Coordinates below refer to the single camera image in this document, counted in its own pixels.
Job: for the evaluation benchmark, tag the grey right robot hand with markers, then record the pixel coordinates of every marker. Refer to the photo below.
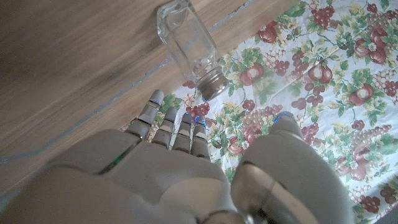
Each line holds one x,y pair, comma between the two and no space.
140,186

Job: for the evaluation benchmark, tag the clear glass salt shaker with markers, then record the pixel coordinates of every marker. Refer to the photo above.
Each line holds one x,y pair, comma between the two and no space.
189,46

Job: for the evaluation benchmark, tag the floral fruit print backdrop cloth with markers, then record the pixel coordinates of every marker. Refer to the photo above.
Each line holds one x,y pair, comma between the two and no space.
311,77

